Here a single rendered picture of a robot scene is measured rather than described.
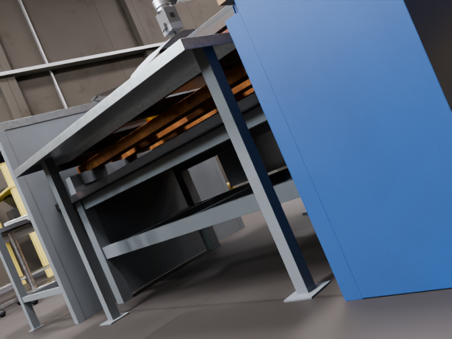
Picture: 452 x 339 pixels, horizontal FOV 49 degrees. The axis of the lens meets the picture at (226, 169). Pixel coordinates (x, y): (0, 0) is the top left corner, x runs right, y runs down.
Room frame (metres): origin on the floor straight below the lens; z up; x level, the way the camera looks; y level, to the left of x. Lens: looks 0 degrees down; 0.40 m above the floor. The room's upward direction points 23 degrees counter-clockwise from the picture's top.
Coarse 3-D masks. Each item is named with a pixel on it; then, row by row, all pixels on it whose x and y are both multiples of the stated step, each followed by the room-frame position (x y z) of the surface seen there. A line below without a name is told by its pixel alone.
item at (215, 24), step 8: (224, 8) 1.54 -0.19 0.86; (232, 8) 1.52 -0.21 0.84; (216, 16) 1.57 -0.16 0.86; (224, 16) 1.55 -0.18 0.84; (208, 24) 1.60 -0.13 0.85; (216, 24) 1.58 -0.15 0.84; (224, 24) 1.55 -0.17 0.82; (192, 32) 1.65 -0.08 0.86; (200, 32) 1.63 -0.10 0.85; (208, 32) 1.61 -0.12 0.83; (216, 32) 1.59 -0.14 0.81; (224, 72) 2.29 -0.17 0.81; (192, 80) 2.16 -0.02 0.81; (200, 80) 2.24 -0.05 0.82; (184, 88) 2.26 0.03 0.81; (192, 88) 2.35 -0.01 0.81; (144, 120) 2.66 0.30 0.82; (120, 128) 2.75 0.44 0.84; (128, 128) 2.77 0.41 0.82
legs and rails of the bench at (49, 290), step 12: (0, 156) 2.97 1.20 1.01; (0, 240) 2.83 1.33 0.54; (0, 252) 2.82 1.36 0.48; (12, 264) 2.83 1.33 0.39; (12, 276) 2.81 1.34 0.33; (24, 288) 2.84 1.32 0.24; (48, 288) 2.93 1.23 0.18; (24, 300) 2.80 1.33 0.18; (24, 312) 2.84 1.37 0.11; (36, 324) 2.83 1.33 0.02
